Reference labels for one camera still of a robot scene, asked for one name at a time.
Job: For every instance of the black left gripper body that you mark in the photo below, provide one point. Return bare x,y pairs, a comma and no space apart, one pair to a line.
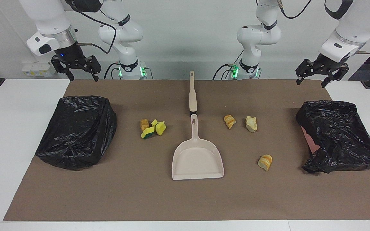
328,64

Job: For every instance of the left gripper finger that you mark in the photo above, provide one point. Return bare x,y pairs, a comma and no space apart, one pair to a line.
304,69
337,74

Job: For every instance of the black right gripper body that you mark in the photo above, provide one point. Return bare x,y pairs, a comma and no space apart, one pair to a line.
71,57

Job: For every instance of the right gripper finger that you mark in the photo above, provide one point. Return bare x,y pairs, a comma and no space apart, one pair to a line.
95,67
59,68

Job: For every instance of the brown bread chunk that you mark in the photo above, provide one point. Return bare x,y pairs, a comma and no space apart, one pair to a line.
144,124

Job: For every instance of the pale cream bread chunk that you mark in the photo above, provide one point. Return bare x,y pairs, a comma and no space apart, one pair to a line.
251,124

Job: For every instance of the yellow green sponge piece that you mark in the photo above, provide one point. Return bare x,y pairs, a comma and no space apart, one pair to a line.
161,129
147,133
154,123

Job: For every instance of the striped croissant bread piece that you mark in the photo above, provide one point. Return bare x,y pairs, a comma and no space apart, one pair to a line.
229,122

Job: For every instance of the orange crusted bread slice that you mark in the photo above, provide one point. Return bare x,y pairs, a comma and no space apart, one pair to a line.
265,162

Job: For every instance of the beige hand brush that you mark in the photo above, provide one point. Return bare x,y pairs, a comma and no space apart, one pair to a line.
193,99

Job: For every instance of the beige plastic dustpan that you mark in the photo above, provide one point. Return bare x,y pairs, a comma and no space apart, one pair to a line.
198,160

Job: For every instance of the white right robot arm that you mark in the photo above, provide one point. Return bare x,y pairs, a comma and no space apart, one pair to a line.
120,35

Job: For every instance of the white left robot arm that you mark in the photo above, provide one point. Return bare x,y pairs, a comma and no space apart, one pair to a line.
259,35

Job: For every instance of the loose black trash bag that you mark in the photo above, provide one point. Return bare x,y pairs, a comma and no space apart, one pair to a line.
342,134

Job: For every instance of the taut black bag-lined bin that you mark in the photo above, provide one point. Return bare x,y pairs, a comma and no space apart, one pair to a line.
75,131

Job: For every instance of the pink bin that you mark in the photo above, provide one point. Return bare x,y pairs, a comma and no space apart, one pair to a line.
310,141

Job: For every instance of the white power strip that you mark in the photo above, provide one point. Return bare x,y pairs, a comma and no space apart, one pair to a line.
37,69

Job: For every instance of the brown table mat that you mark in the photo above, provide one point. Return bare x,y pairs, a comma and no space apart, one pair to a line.
124,192

